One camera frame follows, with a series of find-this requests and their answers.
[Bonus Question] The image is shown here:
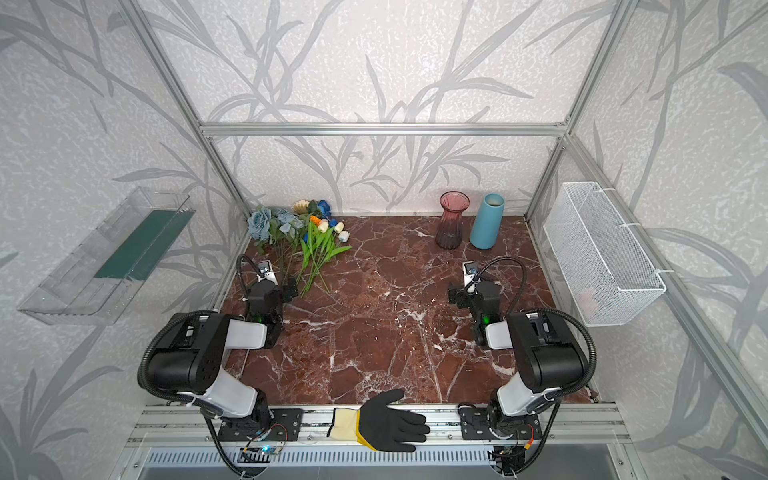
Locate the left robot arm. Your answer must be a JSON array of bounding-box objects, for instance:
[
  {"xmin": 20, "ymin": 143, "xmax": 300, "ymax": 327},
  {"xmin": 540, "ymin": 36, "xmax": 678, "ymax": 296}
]
[{"xmin": 137, "ymin": 278, "xmax": 297, "ymax": 430}]

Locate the clear acrylic shelf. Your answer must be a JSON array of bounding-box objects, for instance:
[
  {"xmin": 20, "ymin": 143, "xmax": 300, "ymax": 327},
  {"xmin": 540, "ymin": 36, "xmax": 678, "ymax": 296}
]
[{"xmin": 18, "ymin": 187, "xmax": 195, "ymax": 326}]

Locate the teal ceramic vase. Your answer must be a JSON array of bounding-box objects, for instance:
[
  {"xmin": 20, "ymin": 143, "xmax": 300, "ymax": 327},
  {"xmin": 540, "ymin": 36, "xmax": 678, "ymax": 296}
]
[{"xmin": 470, "ymin": 193, "xmax": 505, "ymax": 250}]

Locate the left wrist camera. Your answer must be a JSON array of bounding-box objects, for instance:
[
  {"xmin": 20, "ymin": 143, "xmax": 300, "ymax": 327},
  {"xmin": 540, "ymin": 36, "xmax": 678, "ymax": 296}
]
[{"xmin": 256, "ymin": 260, "xmax": 279, "ymax": 285}]

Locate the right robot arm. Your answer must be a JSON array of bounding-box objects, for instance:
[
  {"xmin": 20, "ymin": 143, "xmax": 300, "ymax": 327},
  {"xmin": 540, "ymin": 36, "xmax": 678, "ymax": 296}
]
[{"xmin": 448, "ymin": 281, "xmax": 597, "ymax": 430}]

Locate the cream tulip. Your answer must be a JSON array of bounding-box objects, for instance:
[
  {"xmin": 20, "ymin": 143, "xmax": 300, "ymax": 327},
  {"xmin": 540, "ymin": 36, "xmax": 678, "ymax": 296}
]
[{"xmin": 300, "ymin": 224, "xmax": 350, "ymax": 296}]

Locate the black work glove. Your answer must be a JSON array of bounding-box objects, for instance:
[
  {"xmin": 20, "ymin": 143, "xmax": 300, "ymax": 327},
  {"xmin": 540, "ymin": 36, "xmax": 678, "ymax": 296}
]
[{"xmin": 327, "ymin": 389, "xmax": 431, "ymax": 453}]

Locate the pink glass vase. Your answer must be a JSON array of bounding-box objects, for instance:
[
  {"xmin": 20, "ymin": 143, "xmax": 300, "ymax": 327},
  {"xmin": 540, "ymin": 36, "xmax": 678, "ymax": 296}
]
[{"xmin": 435, "ymin": 191, "xmax": 470, "ymax": 250}]

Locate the orange yellow tulip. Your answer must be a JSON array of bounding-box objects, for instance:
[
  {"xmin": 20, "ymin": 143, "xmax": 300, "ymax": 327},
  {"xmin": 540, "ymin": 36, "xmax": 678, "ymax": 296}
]
[{"xmin": 300, "ymin": 216, "xmax": 321, "ymax": 272}]

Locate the white tulip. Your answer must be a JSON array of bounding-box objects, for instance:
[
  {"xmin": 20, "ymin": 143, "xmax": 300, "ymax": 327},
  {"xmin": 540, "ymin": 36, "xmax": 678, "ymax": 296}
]
[{"xmin": 305, "ymin": 222, "xmax": 346, "ymax": 283}]

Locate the white wire basket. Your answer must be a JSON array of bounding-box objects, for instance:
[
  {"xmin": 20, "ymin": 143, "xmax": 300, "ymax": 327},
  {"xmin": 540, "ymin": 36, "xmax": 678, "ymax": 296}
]
[{"xmin": 544, "ymin": 182, "xmax": 667, "ymax": 327}]

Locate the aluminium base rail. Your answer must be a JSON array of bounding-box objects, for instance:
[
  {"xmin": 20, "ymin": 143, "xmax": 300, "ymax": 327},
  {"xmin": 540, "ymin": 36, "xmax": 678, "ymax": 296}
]
[{"xmin": 126, "ymin": 399, "xmax": 631, "ymax": 452}]

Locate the dusty blue rose bunch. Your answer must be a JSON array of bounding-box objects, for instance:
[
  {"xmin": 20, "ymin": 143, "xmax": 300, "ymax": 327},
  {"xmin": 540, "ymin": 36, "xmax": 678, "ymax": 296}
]
[{"xmin": 247, "ymin": 199, "xmax": 338, "ymax": 247}]

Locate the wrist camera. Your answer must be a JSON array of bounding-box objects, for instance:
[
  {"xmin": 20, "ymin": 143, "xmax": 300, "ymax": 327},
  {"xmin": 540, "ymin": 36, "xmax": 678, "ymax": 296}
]
[
  {"xmin": 462, "ymin": 261, "xmax": 482, "ymax": 287},
  {"xmin": 256, "ymin": 260, "xmax": 279, "ymax": 285}
]

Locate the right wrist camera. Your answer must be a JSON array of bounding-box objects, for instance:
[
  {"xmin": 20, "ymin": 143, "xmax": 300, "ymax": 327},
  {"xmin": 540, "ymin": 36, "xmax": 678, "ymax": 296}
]
[{"xmin": 462, "ymin": 261, "xmax": 482, "ymax": 287}]

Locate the small circuit board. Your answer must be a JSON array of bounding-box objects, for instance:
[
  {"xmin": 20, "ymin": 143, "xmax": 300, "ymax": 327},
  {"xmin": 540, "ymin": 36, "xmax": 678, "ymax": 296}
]
[{"xmin": 241, "ymin": 445, "xmax": 283, "ymax": 463}]

